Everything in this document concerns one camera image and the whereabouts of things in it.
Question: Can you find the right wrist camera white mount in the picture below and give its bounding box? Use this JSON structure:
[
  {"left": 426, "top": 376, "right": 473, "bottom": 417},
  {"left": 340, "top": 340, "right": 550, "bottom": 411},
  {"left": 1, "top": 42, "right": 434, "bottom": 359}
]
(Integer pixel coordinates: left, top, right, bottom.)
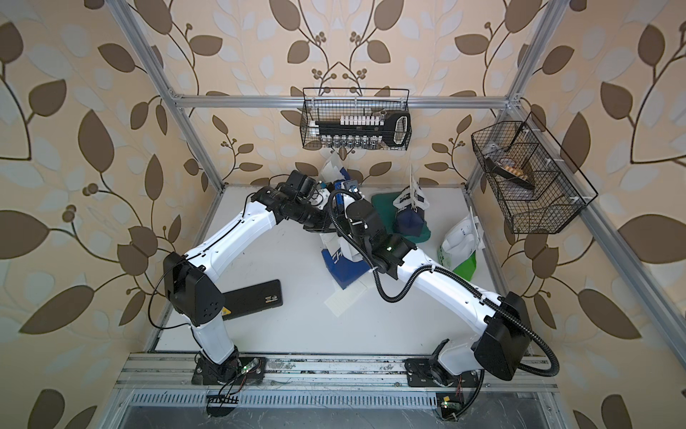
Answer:
[{"left": 333, "top": 180, "right": 363, "bottom": 205}]

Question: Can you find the right wall wire basket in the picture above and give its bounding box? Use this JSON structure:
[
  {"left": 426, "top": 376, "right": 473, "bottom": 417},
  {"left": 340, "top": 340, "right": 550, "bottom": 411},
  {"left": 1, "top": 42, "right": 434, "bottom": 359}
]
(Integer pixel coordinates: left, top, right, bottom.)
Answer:
[{"left": 471, "top": 113, "right": 598, "bottom": 234}]

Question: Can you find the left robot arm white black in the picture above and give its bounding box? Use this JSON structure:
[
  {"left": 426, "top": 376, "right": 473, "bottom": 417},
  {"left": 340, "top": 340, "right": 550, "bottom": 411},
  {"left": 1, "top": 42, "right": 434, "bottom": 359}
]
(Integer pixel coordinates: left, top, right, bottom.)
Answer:
[{"left": 162, "top": 171, "right": 325, "bottom": 372}]

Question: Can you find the back wall wire basket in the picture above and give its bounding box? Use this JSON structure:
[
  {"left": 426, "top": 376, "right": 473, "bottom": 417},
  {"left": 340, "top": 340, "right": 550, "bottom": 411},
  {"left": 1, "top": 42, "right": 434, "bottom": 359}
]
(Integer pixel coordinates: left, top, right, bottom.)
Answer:
[{"left": 299, "top": 86, "right": 412, "bottom": 151}]

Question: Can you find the large blue white tote bag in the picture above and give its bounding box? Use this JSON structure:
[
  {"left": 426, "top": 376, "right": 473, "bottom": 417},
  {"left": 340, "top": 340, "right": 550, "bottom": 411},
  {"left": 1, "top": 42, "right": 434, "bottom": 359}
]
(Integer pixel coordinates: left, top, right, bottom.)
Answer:
[{"left": 320, "top": 152, "right": 350, "bottom": 194}]

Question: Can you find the green white tissue pack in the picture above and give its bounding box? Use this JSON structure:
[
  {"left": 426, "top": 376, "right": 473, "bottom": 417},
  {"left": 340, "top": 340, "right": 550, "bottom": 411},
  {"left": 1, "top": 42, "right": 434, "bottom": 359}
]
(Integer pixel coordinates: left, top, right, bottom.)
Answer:
[{"left": 438, "top": 208, "right": 484, "bottom": 281}]

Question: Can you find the small blue white bag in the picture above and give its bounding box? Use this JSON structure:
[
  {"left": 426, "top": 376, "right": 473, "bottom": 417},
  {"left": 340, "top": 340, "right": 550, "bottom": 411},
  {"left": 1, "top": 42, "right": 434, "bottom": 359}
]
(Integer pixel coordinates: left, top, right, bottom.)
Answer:
[{"left": 393, "top": 167, "right": 430, "bottom": 237}]

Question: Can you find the pale yellow receipt sheet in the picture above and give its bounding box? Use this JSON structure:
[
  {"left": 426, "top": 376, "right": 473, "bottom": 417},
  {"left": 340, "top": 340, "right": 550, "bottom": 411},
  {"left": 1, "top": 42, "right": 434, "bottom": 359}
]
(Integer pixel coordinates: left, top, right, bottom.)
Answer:
[{"left": 324, "top": 282, "right": 368, "bottom": 317}]

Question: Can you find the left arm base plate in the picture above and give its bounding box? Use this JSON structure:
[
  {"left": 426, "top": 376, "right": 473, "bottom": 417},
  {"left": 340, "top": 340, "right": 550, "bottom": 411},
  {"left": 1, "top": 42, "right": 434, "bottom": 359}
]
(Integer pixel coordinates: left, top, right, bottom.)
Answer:
[{"left": 191, "top": 355, "right": 268, "bottom": 385}]

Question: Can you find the black socket tool set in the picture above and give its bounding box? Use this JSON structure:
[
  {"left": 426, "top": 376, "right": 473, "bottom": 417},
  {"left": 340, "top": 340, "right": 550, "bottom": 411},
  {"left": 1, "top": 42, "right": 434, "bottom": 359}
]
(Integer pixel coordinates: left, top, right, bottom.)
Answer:
[{"left": 301, "top": 110, "right": 412, "bottom": 150}]

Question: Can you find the wall wire basket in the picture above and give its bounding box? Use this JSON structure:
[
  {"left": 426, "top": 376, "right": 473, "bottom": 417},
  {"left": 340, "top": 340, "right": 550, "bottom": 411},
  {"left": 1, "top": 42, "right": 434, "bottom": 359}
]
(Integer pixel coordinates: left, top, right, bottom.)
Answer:
[
  {"left": 471, "top": 113, "right": 598, "bottom": 234},
  {"left": 299, "top": 86, "right": 412, "bottom": 151}
]

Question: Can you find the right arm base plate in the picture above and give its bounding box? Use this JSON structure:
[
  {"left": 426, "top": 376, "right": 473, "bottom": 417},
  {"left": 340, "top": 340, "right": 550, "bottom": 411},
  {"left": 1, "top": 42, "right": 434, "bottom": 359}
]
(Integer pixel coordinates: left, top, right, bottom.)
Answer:
[{"left": 404, "top": 357, "right": 480, "bottom": 389}]

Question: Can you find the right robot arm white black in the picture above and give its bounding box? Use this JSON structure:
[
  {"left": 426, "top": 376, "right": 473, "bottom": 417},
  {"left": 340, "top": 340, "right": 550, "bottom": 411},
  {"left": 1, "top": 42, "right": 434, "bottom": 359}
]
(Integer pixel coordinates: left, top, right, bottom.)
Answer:
[{"left": 326, "top": 191, "right": 537, "bottom": 385}]

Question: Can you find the black flat box yellow label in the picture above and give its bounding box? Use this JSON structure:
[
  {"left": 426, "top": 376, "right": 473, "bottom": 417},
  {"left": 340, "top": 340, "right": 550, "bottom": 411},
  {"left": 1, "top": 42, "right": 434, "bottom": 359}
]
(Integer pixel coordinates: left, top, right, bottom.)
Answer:
[{"left": 222, "top": 280, "right": 283, "bottom": 321}]

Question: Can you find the aluminium rail front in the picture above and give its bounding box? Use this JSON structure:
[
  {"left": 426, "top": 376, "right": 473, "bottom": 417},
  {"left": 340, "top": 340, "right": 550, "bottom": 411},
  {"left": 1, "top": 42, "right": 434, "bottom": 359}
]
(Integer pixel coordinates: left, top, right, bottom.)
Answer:
[{"left": 114, "top": 353, "right": 558, "bottom": 411}]

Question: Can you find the dark brush in basket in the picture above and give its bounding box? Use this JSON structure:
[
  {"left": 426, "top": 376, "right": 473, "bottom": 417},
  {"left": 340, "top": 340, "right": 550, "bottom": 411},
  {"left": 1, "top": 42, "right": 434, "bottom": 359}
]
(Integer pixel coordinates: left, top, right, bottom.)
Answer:
[{"left": 485, "top": 157, "right": 535, "bottom": 191}]

